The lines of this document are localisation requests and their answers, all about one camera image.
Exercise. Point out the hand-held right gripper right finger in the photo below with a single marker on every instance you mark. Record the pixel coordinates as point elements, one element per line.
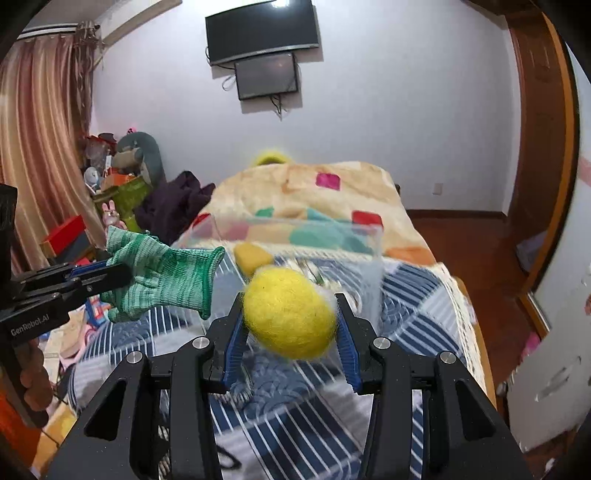
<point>347,350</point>

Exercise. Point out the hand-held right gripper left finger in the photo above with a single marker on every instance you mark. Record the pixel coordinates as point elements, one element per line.
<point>234,339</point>

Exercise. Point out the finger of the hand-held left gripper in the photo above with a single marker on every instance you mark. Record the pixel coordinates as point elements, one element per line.
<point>108,277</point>
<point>90,269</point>

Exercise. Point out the yellow felt ball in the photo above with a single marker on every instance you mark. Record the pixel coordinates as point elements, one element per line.
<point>288,314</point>

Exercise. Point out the green knitted glove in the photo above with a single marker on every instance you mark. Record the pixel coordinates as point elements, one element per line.
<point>175,281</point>

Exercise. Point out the clear plastic box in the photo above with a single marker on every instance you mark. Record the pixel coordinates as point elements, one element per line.
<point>323,233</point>

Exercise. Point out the orange yellow soft pad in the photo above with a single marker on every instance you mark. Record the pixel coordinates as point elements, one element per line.
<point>251,258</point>

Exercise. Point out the person's left hand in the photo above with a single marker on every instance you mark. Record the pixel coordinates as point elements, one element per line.
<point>34,383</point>

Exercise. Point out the red box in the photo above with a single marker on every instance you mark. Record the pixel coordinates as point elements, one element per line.
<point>64,233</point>

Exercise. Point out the pink bunny toy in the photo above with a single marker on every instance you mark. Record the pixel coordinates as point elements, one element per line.
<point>111,213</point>

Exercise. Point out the green plush toy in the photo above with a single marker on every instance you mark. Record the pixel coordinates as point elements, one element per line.
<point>131,194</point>

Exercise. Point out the blue striped quilt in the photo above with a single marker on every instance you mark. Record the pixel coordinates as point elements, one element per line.
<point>286,424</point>

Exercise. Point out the dark purple clothing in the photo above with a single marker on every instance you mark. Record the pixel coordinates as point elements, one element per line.
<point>178,203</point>

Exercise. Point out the grey plush toy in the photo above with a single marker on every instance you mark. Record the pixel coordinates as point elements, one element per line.
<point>147,152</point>

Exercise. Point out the striped pink curtain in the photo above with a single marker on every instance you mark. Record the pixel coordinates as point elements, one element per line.
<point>41,138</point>

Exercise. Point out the peach patterned blanket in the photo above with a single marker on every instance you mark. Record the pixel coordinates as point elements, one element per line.
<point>286,184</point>

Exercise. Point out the yellow fuzzy plush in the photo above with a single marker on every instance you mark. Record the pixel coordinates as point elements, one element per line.
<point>270,158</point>

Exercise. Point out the white panel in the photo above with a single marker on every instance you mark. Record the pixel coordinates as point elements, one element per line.
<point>554,369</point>

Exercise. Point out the white wall socket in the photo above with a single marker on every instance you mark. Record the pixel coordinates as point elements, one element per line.
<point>438,189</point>

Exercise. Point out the small black wall monitor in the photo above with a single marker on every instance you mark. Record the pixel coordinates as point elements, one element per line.
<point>267,76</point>

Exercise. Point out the wooden door frame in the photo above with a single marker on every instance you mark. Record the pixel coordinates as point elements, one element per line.
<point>538,161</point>

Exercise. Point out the large black wall television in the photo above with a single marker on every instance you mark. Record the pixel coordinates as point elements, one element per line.
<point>261,30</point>

